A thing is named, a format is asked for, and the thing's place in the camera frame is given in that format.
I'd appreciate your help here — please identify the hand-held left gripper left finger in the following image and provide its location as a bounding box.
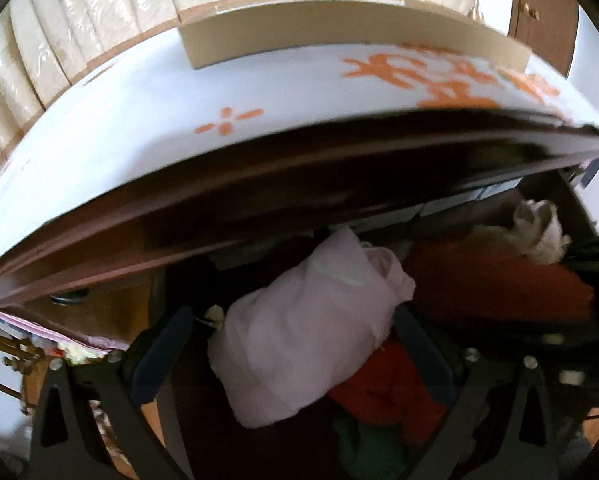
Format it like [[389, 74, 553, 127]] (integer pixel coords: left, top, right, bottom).
[[30, 305, 195, 480]]

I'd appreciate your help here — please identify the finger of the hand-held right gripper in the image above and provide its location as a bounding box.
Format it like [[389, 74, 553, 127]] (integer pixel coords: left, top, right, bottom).
[[568, 232, 599, 273], [447, 317, 599, 386]]

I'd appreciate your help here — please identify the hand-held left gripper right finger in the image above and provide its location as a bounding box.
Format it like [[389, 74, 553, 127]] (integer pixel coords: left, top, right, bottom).
[[392, 305, 570, 480]]

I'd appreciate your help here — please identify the cream underwear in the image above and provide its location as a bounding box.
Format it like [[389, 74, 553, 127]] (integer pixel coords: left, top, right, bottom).
[[472, 199, 573, 266]]

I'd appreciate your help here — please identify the green underwear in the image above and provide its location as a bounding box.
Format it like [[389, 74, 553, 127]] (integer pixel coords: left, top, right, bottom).
[[332, 417, 420, 480]]

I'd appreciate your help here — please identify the pink underwear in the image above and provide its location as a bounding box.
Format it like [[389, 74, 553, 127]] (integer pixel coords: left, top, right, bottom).
[[207, 225, 417, 431]]

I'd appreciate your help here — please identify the cardboard box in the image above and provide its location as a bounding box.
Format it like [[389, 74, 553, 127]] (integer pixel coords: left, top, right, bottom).
[[177, 0, 530, 73]]

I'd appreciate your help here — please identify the closed wooden drawer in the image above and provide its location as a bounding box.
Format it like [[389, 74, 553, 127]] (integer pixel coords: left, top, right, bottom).
[[27, 270, 166, 351]]

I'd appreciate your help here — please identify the colourful cloth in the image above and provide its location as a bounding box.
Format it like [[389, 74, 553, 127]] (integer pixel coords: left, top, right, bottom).
[[54, 342, 111, 367]]

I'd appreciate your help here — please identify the pink quilted mat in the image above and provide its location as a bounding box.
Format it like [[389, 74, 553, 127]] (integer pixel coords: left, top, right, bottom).
[[0, 310, 130, 353]]

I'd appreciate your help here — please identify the brass rack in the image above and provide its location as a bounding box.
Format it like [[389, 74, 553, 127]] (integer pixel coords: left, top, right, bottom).
[[0, 325, 45, 416]]

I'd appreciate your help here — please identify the white orange-print tablecloth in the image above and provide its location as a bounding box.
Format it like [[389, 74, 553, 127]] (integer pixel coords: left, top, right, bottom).
[[0, 25, 599, 271]]

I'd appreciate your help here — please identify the cream patterned curtain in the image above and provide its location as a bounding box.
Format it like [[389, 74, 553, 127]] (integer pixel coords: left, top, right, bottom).
[[0, 0, 517, 201]]

